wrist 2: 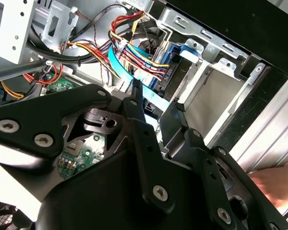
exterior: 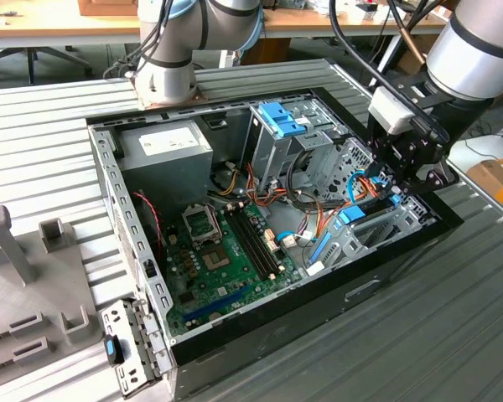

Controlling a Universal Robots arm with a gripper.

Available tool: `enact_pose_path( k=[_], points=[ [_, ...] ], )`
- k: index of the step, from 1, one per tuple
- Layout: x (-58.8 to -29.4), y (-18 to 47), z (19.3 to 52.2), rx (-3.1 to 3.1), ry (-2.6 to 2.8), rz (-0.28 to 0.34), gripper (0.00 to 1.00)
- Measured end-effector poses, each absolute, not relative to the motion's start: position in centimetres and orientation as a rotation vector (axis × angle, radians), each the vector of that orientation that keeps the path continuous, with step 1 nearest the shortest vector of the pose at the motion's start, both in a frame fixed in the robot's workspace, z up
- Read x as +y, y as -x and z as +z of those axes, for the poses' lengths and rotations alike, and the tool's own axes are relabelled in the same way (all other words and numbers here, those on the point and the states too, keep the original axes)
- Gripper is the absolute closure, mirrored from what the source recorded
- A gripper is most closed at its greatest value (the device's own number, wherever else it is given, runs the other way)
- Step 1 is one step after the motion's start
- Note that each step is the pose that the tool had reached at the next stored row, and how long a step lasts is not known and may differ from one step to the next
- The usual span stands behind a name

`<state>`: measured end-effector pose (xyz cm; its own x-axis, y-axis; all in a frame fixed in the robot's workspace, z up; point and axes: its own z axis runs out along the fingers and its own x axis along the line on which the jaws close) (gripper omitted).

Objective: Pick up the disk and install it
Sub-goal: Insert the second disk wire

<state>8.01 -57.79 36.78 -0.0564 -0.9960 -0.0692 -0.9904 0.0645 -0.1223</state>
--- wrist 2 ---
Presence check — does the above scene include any red yellow power wire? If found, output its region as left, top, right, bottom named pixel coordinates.
left=61, top=11, right=174, bottom=84

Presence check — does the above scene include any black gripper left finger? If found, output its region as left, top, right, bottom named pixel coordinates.
left=0, top=80, right=176, bottom=216

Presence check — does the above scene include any hard disk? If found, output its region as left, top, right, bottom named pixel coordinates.
left=156, top=42, right=204, bottom=103

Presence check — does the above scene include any light blue data wire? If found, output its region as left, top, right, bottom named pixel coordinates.
left=108, top=45, right=170, bottom=110

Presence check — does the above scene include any bare human hand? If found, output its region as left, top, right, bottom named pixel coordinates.
left=248, top=161, right=288, bottom=209

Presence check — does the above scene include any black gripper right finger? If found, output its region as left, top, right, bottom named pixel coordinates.
left=159, top=99, right=288, bottom=230

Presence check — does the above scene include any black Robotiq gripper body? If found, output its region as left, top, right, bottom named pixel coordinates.
left=35, top=108, right=279, bottom=230

